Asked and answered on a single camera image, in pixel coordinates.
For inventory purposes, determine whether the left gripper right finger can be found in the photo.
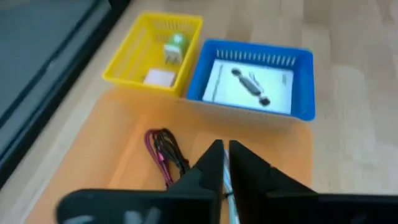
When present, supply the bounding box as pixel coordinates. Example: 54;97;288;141
228;139;398;224

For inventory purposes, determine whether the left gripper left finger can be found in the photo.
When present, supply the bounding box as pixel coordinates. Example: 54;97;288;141
55;139;225;224

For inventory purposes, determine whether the black cable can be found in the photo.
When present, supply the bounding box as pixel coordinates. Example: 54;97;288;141
152;128;191;177

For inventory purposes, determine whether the white box with adapter picture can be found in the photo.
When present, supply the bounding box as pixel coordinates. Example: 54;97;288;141
201;58;295;115

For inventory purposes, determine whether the pink wall charger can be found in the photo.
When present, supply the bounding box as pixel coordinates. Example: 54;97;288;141
142;68;177;88

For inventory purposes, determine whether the green wall charger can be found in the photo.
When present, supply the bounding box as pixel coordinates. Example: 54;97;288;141
163;32;190;65

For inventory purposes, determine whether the orange mat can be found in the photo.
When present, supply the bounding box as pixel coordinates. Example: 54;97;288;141
24;86;313;224

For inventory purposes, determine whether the blue slotted plastic basket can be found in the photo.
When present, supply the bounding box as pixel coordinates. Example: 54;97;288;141
185;38;317;122

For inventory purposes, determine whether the yellow slotted plastic basket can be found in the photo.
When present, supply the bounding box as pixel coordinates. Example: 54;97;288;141
101;11;205;98

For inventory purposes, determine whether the black metal table frame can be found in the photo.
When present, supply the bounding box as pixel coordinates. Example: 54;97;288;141
0;0;132;189

